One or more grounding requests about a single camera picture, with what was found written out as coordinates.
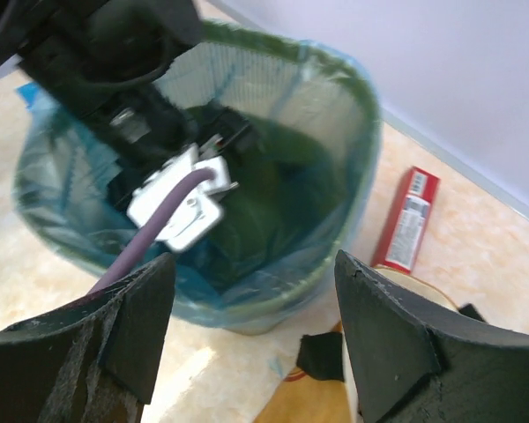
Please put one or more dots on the blue plastic trash bag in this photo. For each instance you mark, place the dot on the blue plastic trash bag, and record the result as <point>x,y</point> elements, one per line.
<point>92,229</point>

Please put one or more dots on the red rectangular carton box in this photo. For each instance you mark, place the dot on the red rectangular carton box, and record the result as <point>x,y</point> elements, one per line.
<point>407,220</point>

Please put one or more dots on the yellow canvas tote bag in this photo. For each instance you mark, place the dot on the yellow canvas tote bag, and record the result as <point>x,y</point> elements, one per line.
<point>320,387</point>

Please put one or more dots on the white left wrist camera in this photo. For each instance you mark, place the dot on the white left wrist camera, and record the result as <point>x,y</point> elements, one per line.
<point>198,212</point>

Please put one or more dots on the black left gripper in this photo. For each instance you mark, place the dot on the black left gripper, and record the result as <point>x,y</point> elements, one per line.
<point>126,111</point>

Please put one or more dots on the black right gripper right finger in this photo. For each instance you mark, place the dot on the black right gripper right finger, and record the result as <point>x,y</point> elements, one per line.
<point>416,361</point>

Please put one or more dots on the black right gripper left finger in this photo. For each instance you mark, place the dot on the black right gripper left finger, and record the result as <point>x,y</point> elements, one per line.
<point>95,359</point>

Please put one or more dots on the olive green plastic trash bin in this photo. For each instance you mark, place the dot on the olive green plastic trash bin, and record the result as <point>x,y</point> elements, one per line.
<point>291,198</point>

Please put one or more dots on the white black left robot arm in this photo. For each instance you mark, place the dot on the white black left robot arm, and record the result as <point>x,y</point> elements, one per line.
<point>100,60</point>

